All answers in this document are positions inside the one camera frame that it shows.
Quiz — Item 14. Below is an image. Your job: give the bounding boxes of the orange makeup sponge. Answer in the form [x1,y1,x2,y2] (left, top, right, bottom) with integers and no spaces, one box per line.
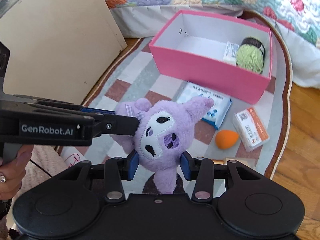
[215,129,239,150]

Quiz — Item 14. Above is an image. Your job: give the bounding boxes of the purple Kuromi plush toy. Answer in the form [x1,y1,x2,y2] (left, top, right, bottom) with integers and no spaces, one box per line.
[112,96,214,194]

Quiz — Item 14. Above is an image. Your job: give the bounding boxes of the blue white wipes pack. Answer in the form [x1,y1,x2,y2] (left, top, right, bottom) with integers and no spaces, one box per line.
[176,82,232,130]

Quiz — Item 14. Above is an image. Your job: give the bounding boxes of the orange white floss box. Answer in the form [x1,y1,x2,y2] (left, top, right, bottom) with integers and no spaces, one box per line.
[233,107,270,152]

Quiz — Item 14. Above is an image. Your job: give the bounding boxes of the small white box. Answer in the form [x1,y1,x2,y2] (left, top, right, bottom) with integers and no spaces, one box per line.
[223,42,239,66]

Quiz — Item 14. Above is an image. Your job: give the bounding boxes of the green yarn ball black label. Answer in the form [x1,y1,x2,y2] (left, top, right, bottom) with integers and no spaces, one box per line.
[235,37,265,74]

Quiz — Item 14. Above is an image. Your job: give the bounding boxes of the left hand painted nails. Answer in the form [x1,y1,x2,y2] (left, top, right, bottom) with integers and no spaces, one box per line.
[1,145,34,200]

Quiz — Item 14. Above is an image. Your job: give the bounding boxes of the pink fuzzy sleeve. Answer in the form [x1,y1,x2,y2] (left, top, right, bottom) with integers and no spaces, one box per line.
[0,144,68,240]

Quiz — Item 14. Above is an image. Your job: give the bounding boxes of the checkered rug brown border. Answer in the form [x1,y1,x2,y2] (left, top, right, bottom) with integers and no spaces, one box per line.
[57,11,292,196]

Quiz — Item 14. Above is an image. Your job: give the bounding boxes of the beige cabinet panel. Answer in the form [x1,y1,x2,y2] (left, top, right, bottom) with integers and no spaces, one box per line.
[1,0,127,104]

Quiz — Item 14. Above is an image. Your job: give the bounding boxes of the pink cardboard box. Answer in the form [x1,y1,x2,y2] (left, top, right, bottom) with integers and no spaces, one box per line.
[149,10,272,105]

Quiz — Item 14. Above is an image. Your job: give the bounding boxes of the floral quilted bedspread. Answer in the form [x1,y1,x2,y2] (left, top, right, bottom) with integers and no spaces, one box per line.
[104,0,319,88]

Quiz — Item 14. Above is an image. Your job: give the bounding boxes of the thin black cable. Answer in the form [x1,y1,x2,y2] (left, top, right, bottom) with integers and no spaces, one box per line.
[30,159,53,178]

